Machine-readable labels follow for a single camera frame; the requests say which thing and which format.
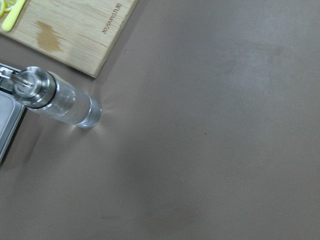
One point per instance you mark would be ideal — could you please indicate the glass sauce bottle steel top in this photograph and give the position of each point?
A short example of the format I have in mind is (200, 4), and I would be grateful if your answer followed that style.
(47, 94)

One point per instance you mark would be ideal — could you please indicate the silver digital kitchen scale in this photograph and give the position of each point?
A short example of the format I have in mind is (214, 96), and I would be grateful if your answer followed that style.
(11, 111)

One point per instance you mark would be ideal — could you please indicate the yellow plastic knife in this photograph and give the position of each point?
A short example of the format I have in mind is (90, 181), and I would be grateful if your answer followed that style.
(12, 16)

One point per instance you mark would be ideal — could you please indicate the bamboo cutting board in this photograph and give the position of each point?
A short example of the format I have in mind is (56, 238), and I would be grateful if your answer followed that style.
(78, 33)

